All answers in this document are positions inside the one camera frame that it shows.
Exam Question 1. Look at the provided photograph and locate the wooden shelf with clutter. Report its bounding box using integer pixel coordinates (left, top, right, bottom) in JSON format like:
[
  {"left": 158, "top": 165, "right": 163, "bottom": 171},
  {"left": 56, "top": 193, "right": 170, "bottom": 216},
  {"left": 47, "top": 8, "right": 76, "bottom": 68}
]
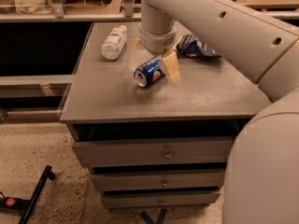
[{"left": 0, "top": 0, "right": 299, "bottom": 22}]

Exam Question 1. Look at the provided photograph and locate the blue crumpled chip bag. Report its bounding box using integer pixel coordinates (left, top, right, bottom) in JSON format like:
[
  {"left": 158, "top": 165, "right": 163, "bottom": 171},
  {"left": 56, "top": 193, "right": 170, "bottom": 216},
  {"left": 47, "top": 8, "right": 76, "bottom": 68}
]
[{"left": 176, "top": 34, "right": 220, "bottom": 58}]

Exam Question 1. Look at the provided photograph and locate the top grey drawer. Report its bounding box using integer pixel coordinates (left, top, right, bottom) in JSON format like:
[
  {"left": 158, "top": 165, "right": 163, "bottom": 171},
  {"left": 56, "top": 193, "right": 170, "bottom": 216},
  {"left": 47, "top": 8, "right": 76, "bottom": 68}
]
[{"left": 72, "top": 137, "right": 233, "bottom": 168}]

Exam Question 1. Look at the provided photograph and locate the grey metal shelf rail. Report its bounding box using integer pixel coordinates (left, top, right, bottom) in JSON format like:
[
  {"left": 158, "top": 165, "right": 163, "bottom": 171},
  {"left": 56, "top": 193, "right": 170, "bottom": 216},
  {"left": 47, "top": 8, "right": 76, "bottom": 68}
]
[{"left": 0, "top": 75, "right": 74, "bottom": 98}]

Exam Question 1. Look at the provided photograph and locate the bottom grey drawer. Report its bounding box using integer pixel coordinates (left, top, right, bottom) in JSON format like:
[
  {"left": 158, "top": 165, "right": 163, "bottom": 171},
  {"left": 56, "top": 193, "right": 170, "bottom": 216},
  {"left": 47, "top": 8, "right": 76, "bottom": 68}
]
[{"left": 101, "top": 190, "right": 220, "bottom": 209}]

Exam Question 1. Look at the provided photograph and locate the clear plastic water bottle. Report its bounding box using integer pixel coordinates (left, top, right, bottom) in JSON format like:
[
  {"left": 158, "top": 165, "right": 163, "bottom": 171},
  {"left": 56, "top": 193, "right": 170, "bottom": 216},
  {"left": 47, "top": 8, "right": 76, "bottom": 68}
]
[{"left": 101, "top": 25, "right": 127, "bottom": 61}]

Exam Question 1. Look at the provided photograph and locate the middle grey drawer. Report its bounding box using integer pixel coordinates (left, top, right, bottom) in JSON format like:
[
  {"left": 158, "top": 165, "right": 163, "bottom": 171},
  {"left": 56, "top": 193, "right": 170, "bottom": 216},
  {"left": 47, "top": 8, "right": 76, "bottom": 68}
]
[{"left": 91, "top": 169, "right": 224, "bottom": 192}]

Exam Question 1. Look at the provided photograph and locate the grey drawer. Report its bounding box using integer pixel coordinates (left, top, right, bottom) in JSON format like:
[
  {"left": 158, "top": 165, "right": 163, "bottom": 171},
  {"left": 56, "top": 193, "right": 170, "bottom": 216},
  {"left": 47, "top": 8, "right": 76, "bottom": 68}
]
[
  {"left": 101, "top": 190, "right": 220, "bottom": 209},
  {"left": 91, "top": 169, "right": 224, "bottom": 192},
  {"left": 72, "top": 137, "right": 233, "bottom": 168}
]

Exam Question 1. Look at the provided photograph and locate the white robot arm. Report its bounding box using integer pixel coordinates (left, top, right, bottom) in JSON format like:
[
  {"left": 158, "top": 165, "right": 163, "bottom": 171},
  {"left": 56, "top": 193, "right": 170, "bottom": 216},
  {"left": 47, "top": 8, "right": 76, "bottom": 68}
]
[{"left": 142, "top": 0, "right": 299, "bottom": 224}]

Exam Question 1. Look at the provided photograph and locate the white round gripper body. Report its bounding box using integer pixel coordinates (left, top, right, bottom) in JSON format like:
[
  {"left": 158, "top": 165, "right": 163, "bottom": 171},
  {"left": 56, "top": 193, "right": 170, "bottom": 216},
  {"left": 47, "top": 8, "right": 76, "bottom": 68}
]
[{"left": 139, "top": 26, "right": 177, "bottom": 55}]

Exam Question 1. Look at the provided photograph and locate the blue pepsi can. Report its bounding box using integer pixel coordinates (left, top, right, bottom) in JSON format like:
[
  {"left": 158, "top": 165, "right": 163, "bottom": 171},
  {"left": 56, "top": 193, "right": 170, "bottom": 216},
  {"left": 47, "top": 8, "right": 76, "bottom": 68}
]
[{"left": 134, "top": 55, "right": 164, "bottom": 87}]

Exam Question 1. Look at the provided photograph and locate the grey drawer cabinet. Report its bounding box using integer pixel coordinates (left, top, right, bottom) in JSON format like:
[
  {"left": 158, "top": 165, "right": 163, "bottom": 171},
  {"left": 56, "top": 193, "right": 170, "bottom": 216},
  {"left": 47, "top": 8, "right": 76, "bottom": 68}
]
[{"left": 61, "top": 22, "right": 270, "bottom": 197}]

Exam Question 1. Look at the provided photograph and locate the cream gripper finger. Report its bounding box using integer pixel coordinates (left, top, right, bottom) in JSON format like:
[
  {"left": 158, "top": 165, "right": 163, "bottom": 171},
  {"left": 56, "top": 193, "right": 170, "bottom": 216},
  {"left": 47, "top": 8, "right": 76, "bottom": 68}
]
[
  {"left": 160, "top": 50, "right": 180, "bottom": 84},
  {"left": 133, "top": 39, "right": 144, "bottom": 51}
]

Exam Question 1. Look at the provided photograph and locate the black stand leg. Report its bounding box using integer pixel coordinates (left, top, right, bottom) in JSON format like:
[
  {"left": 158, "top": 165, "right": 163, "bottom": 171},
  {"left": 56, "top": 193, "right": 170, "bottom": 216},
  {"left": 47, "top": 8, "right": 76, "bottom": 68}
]
[{"left": 0, "top": 165, "right": 55, "bottom": 224}]

